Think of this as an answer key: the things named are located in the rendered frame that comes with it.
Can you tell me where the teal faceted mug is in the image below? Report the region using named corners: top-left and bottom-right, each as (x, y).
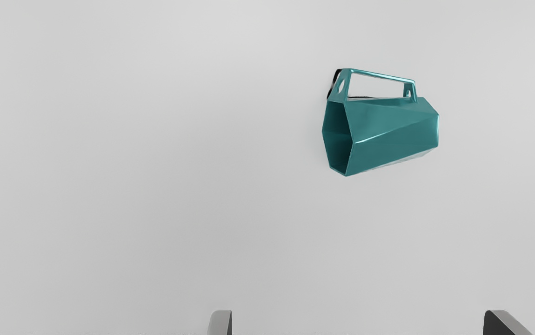
top-left (321, 68), bottom-right (440, 177)

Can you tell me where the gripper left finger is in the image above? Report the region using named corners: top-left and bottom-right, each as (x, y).
top-left (207, 310), bottom-right (233, 335)

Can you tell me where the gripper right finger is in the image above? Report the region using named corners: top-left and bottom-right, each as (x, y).
top-left (483, 310), bottom-right (533, 335)

